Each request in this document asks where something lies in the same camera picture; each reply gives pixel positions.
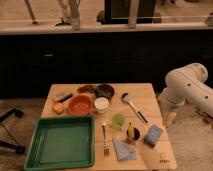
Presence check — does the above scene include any blue sponge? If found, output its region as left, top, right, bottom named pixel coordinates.
left=144, top=125, right=163, bottom=147

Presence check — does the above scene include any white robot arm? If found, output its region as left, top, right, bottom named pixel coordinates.
left=158, top=63, right=213, bottom=126

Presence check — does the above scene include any green plastic tray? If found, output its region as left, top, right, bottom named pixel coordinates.
left=24, top=116, right=95, bottom=171

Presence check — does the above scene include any dark brown bowl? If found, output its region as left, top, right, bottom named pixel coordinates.
left=95, top=84, right=115, bottom=99

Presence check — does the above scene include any white cup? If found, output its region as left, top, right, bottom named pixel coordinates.
left=94, top=97, right=109, bottom=113

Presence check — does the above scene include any dark red plate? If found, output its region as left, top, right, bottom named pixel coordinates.
left=77, top=85, right=95, bottom=93

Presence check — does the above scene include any orange bowl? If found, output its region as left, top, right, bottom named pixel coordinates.
left=67, top=95, right=93, bottom=115

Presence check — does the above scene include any green cup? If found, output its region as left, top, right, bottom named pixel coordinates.
left=112, top=114, right=125, bottom=130

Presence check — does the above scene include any wooden table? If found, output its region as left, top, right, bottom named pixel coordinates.
left=40, top=82, right=178, bottom=171

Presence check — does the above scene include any orange round fruit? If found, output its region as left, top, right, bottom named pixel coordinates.
left=52, top=102, right=64, bottom=114

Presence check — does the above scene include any banana in black cup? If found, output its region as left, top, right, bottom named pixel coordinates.
left=126, top=124, right=140, bottom=144

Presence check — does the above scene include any metal fork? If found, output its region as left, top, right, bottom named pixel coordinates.
left=102, top=123, right=109, bottom=156

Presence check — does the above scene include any blue folded cloth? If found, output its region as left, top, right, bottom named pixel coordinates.
left=112, top=138, right=137, bottom=161

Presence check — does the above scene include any black tripod stand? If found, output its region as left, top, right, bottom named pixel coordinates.
left=0, top=108, right=26, bottom=154

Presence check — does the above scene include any spoon with black handle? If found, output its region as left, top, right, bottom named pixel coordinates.
left=121, top=93, right=148, bottom=124

